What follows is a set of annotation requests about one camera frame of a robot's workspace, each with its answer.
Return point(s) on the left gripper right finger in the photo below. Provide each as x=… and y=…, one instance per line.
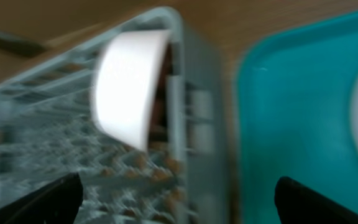
x=298, y=204

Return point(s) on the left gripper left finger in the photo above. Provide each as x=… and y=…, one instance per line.
x=56, y=203

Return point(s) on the grey plastic dish rack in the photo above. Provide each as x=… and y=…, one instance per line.
x=47, y=132

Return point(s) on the teal plastic tray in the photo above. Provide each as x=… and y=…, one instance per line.
x=293, y=96

